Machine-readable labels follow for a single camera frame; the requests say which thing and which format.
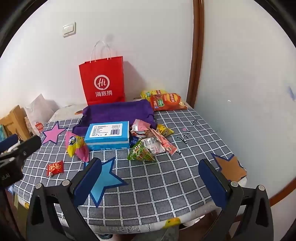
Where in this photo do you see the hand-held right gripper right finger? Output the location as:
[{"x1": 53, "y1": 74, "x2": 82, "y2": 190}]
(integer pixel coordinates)
[{"x1": 198, "y1": 159, "x2": 274, "y2": 241}]

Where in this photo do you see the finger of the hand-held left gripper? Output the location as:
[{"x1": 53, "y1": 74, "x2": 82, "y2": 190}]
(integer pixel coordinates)
[
  {"x1": 0, "y1": 135, "x2": 42, "y2": 166},
  {"x1": 0, "y1": 134, "x2": 19, "y2": 152}
]

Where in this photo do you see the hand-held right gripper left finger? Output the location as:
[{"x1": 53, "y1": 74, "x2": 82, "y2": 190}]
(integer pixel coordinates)
[{"x1": 26, "y1": 158, "x2": 103, "y2": 241}]

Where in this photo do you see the small red candy packet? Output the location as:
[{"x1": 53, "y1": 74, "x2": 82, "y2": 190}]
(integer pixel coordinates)
[{"x1": 47, "y1": 161, "x2": 64, "y2": 178}]

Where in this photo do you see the yellow and pink snack packet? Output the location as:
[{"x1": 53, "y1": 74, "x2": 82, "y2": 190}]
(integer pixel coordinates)
[{"x1": 65, "y1": 131, "x2": 90, "y2": 163}]

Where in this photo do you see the green triangular snack packet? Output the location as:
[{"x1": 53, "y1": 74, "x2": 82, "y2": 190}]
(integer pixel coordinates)
[{"x1": 127, "y1": 139, "x2": 158, "y2": 163}]

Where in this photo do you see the long red snack packet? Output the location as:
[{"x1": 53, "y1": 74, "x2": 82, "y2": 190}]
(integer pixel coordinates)
[{"x1": 150, "y1": 128, "x2": 178, "y2": 154}]

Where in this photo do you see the yellow triangular snack packet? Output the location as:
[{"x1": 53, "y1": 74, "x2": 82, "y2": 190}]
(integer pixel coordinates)
[{"x1": 156, "y1": 124, "x2": 174, "y2": 137}]

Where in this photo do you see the white snack packet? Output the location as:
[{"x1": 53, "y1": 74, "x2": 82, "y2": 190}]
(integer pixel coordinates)
[{"x1": 141, "y1": 137, "x2": 166, "y2": 153}]

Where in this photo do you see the purple cloth bin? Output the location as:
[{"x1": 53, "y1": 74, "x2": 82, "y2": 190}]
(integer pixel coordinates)
[{"x1": 72, "y1": 99, "x2": 158, "y2": 136}]

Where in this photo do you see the glossy pink snack packet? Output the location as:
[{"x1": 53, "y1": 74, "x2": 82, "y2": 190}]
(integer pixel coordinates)
[{"x1": 131, "y1": 119, "x2": 152, "y2": 135}]

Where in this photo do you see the wooden furniture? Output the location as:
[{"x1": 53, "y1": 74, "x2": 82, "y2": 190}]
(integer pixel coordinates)
[{"x1": 0, "y1": 105, "x2": 31, "y2": 142}]

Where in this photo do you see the white plastic bag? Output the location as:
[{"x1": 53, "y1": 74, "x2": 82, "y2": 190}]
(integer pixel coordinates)
[{"x1": 24, "y1": 93, "x2": 60, "y2": 137}]

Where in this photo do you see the blue tissue pack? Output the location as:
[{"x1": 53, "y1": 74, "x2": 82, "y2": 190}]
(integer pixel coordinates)
[{"x1": 84, "y1": 120, "x2": 130, "y2": 151}]

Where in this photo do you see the grey checkered tablecloth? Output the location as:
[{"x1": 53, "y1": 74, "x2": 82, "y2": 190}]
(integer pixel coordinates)
[{"x1": 13, "y1": 104, "x2": 248, "y2": 234}]

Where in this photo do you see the orange chips bag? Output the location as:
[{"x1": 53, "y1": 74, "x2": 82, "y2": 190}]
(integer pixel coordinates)
[{"x1": 149, "y1": 93, "x2": 188, "y2": 112}]

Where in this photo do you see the red paper bag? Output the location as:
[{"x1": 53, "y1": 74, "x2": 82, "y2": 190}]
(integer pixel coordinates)
[{"x1": 79, "y1": 40, "x2": 126, "y2": 106}]

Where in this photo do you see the yellow chips bag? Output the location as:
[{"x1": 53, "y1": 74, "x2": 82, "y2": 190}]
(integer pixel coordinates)
[{"x1": 141, "y1": 90, "x2": 169, "y2": 100}]

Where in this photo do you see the white light switch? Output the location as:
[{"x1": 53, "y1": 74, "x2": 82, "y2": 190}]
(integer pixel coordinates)
[{"x1": 62, "y1": 22, "x2": 77, "y2": 37}]

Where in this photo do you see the brown wooden door frame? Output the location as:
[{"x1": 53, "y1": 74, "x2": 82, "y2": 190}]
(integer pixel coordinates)
[{"x1": 186, "y1": 0, "x2": 205, "y2": 109}]

